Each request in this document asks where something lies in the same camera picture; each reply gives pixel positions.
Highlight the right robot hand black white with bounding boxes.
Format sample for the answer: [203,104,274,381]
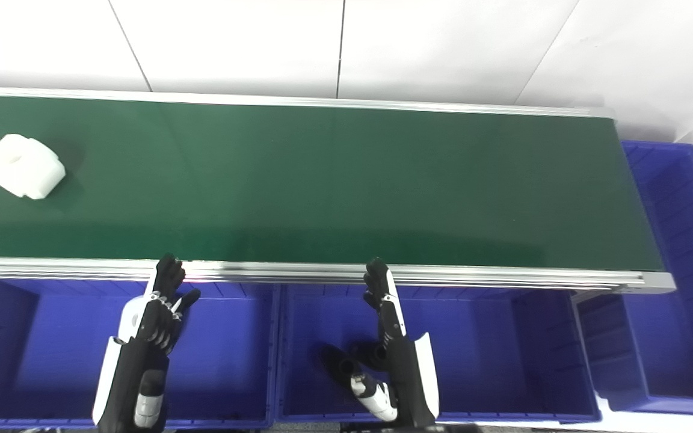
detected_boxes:
[321,257,441,425]

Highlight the green conveyor belt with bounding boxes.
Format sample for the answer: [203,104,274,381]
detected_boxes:
[0,95,665,272]
[0,86,677,295]

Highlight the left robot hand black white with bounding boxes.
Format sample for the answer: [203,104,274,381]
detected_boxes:
[92,254,202,433]

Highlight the large blue plastic bin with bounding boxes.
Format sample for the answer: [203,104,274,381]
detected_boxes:
[576,141,693,417]

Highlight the white plastic part with hole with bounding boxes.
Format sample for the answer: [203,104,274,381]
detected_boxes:
[0,134,66,200]

